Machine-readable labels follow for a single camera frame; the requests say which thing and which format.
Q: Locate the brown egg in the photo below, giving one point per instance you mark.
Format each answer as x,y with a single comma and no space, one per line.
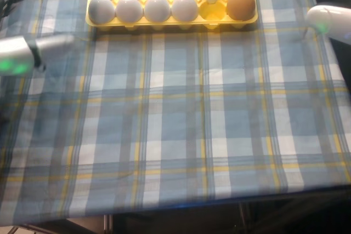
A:
241,4

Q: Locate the metal table leg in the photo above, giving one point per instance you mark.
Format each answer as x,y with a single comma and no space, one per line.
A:
108,224

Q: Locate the yellow plastic egg carton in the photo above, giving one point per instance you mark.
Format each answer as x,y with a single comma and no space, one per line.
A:
214,14

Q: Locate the blue plaid tablecloth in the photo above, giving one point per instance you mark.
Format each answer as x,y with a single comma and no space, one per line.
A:
175,108

